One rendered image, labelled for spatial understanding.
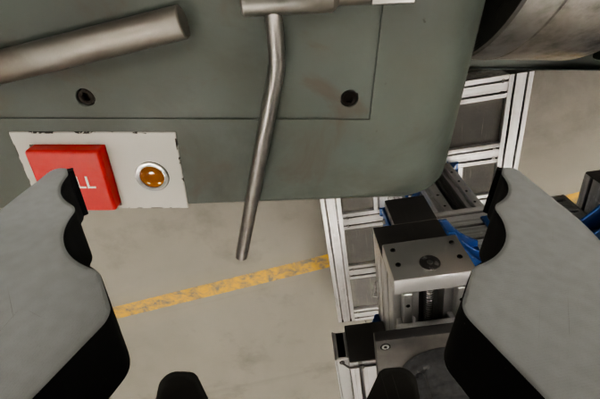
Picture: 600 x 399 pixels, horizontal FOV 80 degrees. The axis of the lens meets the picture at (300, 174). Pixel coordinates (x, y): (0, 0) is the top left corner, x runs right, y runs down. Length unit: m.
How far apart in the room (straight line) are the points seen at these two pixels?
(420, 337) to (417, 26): 0.51
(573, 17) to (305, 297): 2.11
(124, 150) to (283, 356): 2.54
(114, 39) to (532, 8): 0.33
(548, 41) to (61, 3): 0.41
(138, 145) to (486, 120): 1.44
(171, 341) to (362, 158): 2.52
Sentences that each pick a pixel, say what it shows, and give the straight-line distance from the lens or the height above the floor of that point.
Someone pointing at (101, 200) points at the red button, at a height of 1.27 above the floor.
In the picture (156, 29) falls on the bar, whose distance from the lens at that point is 0.27.
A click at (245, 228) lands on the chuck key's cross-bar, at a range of 0.34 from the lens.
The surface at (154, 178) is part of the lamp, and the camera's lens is 0.34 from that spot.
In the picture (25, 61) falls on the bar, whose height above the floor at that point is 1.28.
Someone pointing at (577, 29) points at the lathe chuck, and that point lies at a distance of 0.43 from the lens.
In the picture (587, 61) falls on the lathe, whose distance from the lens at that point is 1.31.
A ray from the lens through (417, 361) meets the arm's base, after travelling 0.71.
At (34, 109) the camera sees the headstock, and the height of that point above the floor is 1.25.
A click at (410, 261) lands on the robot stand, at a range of 0.66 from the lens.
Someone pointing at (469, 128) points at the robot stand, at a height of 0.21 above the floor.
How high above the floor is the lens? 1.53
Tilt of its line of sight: 60 degrees down
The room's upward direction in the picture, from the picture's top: 177 degrees clockwise
